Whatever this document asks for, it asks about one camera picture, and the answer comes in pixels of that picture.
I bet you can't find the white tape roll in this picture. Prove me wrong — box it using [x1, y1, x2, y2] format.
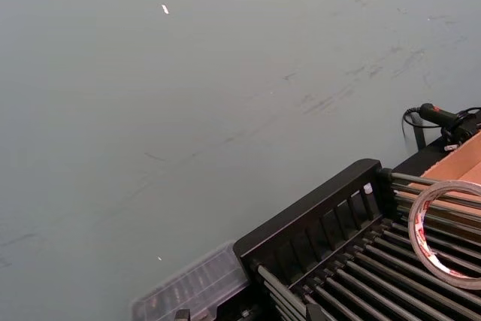
[408, 180, 481, 280]

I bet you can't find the black rack with steel bars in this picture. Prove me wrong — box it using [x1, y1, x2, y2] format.
[232, 158, 481, 321]

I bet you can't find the clear plastic case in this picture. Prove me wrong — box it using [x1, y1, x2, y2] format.
[130, 242, 251, 321]

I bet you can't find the black table cloth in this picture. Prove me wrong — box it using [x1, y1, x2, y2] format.
[390, 135, 452, 180]

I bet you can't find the shallow brown cardboard tray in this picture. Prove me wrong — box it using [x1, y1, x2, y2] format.
[407, 133, 481, 209]

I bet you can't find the pale wall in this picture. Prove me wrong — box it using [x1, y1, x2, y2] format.
[0, 0, 481, 321]

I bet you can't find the black corded tool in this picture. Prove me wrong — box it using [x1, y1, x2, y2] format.
[401, 101, 481, 153]

